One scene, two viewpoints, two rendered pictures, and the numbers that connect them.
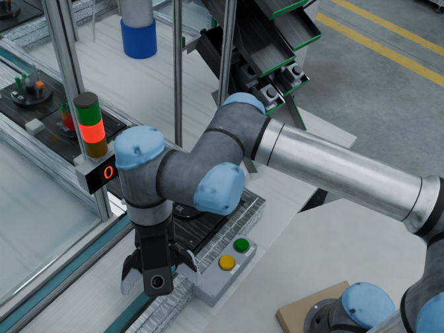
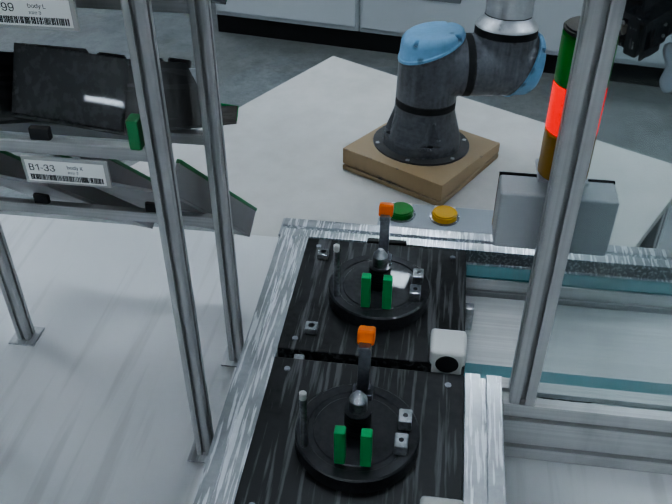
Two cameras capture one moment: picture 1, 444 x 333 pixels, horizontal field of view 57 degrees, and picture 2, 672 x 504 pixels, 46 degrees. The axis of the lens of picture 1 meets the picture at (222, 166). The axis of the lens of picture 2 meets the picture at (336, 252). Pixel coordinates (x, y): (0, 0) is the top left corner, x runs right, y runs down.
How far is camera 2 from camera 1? 1.44 m
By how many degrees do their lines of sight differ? 76
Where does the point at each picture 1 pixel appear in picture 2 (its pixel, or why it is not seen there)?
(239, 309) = not seen: hidden behind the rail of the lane
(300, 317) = (433, 169)
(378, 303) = (428, 28)
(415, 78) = not seen: outside the picture
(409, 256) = (240, 130)
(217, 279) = (477, 217)
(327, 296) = (382, 156)
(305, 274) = (352, 199)
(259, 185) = (209, 291)
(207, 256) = (454, 238)
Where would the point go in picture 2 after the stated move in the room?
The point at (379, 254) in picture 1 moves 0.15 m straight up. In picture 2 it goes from (259, 151) to (254, 84)
